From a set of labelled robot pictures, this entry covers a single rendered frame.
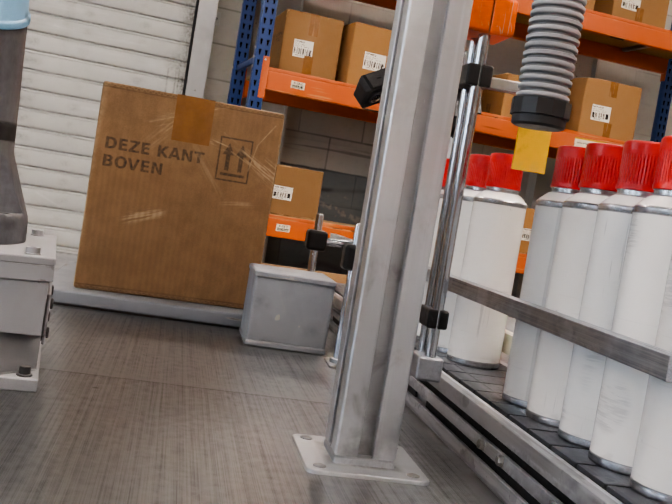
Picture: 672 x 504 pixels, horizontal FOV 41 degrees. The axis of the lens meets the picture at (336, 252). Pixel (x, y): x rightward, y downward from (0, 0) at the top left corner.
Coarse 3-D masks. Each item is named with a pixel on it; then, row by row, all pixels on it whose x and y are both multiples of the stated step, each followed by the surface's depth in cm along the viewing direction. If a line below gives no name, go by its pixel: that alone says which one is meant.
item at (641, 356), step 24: (456, 288) 82; (480, 288) 76; (504, 312) 69; (528, 312) 65; (552, 312) 61; (576, 336) 57; (600, 336) 54; (624, 336) 53; (624, 360) 51; (648, 360) 48
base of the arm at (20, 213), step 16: (0, 128) 73; (16, 128) 77; (0, 144) 74; (0, 160) 74; (0, 176) 74; (16, 176) 76; (0, 192) 74; (16, 192) 75; (0, 208) 75; (16, 208) 75; (0, 224) 73; (16, 224) 75; (0, 240) 73; (16, 240) 75
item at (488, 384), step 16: (336, 288) 142; (448, 368) 82; (464, 368) 83; (480, 368) 85; (464, 384) 76; (480, 384) 76; (496, 384) 78; (496, 400) 70; (512, 416) 65; (528, 432) 62; (544, 432) 61; (560, 448) 57; (576, 448) 58; (576, 464) 54; (592, 464) 55; (592, 480) 52; (608, 480) 51; (624, 480) 52; (624, 496) 49; (640, 496) 49
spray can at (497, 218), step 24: (504, 168) 85; (480, 192) 86; (504, 192) 85; (480, 216) 85; (504, 216) 84; (480, 240) 85; (504, 240) 84; (480, 264) 84; (504, 264) 84; (504, 288) 85; (456, 312) 86; (480, 312) 84; (456, 336) 86; (480, 336) 84; (456, 360) 85; (480, 360) 85
